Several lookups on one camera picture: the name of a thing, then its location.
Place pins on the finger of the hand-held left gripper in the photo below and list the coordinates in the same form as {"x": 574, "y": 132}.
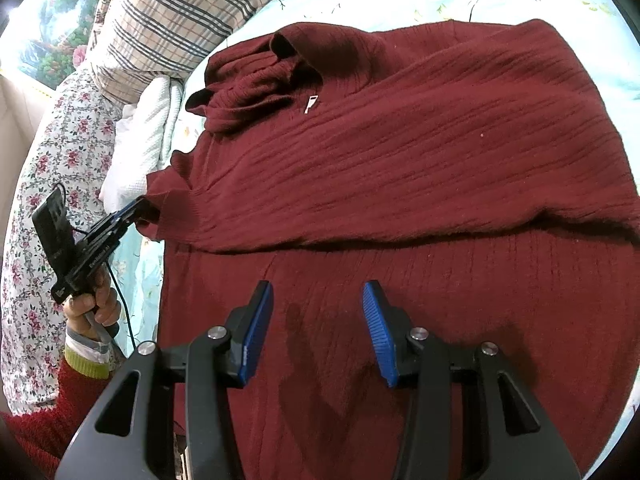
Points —
{"x": 122, "y": 212}
{"x": 131, "y": 225}

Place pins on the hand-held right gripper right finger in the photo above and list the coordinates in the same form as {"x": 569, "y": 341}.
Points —
{"x": 377, "y": 330}

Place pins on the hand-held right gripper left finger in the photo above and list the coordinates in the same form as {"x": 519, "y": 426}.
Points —
{"x": 257, "y": 330}

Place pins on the person's left hand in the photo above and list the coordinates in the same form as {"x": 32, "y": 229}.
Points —
{"x": 105, "y": 300}

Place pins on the dark red knit sweater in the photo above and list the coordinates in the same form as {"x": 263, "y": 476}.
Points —
{"x": 400, "y": 160}

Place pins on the white folded towel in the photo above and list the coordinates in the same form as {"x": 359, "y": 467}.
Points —
{"x": 145, "y": 135}

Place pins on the plaid checked pillow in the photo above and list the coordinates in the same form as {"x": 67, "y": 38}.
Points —
{"x": 175, "y": 20}

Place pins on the landscape wall painting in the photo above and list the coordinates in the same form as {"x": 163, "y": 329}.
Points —
{"x": 55, "y": 25}

